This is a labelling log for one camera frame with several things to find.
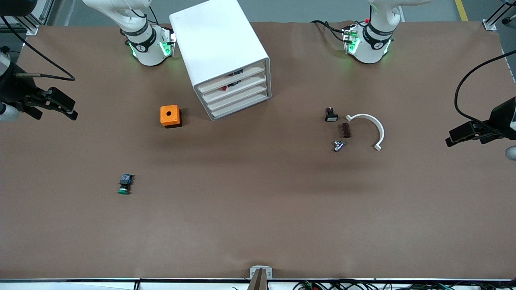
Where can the white drawer cabinet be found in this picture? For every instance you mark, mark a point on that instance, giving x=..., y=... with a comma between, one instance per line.
x=217, y=40

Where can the black rectangular push button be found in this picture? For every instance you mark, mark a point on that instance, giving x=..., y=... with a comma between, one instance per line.
x=331, y=117

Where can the orange button enclosure box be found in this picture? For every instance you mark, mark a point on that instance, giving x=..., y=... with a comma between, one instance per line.
x=169, y=114

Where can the brown camera pole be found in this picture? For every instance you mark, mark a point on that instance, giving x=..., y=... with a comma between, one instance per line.
x=259, y=282

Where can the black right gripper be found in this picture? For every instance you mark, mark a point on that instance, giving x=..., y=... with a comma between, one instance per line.
x=16, y=89

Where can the white curved plastic bracket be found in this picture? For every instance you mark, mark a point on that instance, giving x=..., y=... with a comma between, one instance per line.
x=377, y=125

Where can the silver metal fitting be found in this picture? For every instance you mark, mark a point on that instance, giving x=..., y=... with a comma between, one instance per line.
x=338, y=145

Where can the aluminium frame profile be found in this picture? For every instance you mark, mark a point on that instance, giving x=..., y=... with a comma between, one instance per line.
x=31, y=28
x=492, y=24

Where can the brown terminal block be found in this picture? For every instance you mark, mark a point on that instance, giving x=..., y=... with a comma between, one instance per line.
x=344, y=130

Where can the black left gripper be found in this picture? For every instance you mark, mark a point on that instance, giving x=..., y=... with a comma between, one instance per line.
x=501, y=119

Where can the green mushroom push button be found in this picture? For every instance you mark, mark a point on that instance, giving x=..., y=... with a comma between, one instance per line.
x=124, y=187

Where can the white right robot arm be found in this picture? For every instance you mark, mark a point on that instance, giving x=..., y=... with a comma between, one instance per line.
x=147, y=48

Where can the grey metal bracket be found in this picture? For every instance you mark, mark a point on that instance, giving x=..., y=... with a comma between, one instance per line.
x=254, y=270

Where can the white plastic drawer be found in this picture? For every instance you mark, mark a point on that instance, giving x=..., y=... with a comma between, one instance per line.
x=217, y=112
x=217, y=83
x=217, y=103
x=217, y=93

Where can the dark small electrical part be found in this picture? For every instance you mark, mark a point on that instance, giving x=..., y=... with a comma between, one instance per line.
x=238, y=73

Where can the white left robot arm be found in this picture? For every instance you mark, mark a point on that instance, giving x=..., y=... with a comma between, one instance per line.
x=369, y=44

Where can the brown table mat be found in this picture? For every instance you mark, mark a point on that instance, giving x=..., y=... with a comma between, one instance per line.
x=258, y=221

